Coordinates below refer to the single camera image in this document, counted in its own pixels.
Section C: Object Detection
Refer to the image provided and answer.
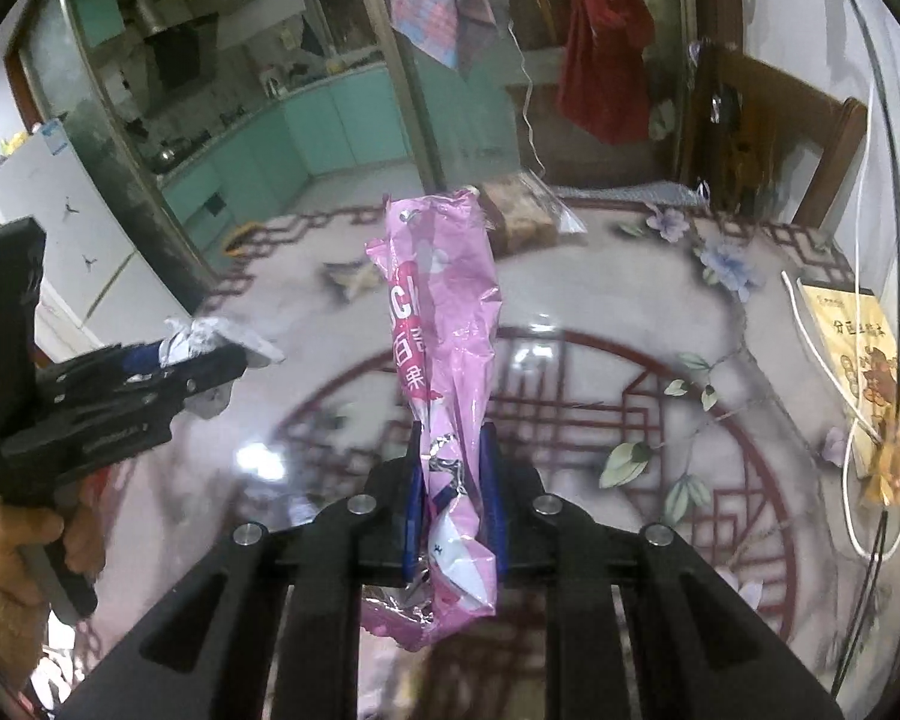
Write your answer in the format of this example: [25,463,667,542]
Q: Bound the yellow printed booklet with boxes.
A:
[798,283,898,479]

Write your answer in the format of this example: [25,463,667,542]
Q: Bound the white cable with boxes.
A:
[778,73,900,564]

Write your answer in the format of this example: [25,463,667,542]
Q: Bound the clear bag of bread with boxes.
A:
[476,171,587,259]

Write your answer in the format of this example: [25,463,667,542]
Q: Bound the left hand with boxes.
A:
[0,479,105,608]

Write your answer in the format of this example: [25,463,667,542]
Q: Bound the teal kitchen cabinets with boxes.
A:
[159,62,411,226]

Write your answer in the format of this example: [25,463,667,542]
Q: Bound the red hanging cloth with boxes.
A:
[557,0,655,145]

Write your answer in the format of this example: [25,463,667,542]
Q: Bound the white refrigerator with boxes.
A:
[0,119,190,361]

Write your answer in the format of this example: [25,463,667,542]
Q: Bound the wooden chair by wall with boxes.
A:
[676,41,868,227]

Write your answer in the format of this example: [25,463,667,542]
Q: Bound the silver foil wrapper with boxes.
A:
[157,316,284,419]

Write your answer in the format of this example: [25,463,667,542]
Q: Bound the pink foil snack bag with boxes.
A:
[364,187,502,652]

